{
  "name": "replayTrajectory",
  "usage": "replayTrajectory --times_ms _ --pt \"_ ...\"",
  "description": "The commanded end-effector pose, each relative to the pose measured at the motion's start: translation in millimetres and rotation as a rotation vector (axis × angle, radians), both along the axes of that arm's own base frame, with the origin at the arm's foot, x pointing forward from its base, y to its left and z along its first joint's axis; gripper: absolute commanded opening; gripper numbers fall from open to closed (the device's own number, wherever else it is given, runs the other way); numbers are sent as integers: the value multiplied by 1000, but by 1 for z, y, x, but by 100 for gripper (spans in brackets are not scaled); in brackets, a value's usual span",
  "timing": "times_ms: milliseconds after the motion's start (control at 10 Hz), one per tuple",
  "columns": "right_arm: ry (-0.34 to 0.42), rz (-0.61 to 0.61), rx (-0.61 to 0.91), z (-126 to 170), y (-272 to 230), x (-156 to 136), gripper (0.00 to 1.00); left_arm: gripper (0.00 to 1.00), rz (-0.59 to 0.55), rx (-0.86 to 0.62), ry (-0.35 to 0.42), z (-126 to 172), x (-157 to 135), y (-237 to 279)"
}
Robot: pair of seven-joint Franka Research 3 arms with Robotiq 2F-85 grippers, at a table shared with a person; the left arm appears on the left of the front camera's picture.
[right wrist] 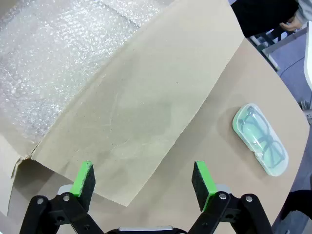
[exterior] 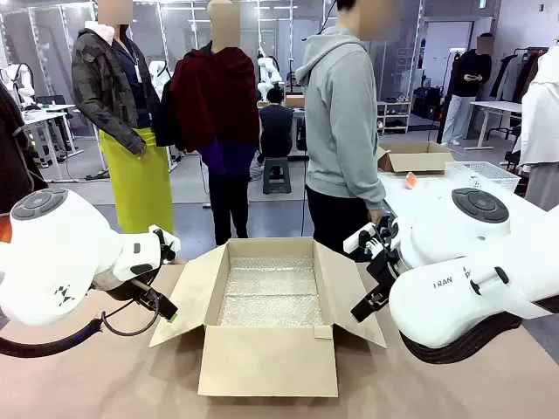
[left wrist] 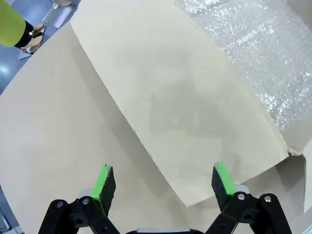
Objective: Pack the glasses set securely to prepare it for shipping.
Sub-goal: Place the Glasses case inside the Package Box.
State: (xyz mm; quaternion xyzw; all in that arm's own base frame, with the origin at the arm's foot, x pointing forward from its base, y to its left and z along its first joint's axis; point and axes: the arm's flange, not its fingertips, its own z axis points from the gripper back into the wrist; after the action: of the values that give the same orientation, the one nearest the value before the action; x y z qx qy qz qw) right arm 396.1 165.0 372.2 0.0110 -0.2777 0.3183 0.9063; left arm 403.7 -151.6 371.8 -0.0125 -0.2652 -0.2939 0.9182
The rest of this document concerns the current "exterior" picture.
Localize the person in gray hoodie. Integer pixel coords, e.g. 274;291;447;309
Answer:
295;0;388;263

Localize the large open cardboard box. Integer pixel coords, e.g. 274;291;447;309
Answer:
148;237;388;399

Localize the white background desk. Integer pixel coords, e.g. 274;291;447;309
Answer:
469;100;526;150
20;102;85;172

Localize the white plastic mesh basket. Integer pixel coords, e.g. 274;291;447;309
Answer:
444;160;522;196

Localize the clear bubble wrap sheet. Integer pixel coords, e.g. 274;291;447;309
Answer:
217;256;325;327

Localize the rack of dark garments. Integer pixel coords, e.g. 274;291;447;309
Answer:
488;45;545;105

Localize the gray plastic step stool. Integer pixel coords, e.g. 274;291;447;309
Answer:
261;155;292;196

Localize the seated person in black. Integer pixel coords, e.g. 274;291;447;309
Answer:
258;86;294;165

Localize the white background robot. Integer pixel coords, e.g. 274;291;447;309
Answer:
4;62;37;106
255;54;285;105

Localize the white shoe shelf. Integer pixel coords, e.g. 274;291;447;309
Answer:
376;100;412;134

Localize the standing person in black top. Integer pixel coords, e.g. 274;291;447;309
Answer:
440;33;493;148

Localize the white work table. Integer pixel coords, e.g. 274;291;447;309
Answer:
377;170;551;230

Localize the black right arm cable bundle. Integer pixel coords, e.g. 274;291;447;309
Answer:
398;313;525;366

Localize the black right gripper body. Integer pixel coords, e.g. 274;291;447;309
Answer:
366;249;402;299

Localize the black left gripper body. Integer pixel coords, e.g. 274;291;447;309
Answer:
129;280;170;313

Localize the small open cardboard box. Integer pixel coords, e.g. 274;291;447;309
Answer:
376;141;458;175

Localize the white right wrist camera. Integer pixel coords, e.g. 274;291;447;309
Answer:
343;221;377;254

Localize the gray sleeved right forearm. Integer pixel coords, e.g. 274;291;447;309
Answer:
344;139;388;213

